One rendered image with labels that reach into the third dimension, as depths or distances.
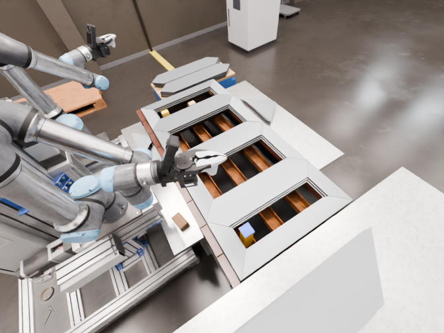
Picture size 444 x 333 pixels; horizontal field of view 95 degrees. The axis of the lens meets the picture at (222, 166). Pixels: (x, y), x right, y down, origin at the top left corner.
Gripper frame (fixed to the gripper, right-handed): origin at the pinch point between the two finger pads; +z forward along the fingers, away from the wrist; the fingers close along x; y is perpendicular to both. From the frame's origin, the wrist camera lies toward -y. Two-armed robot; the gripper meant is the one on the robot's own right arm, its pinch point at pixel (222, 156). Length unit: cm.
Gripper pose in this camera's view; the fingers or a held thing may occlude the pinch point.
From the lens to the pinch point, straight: 59.2
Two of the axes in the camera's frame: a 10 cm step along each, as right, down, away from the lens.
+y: 1.0, 7.0, 7.1
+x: 1.2, 7.0, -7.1
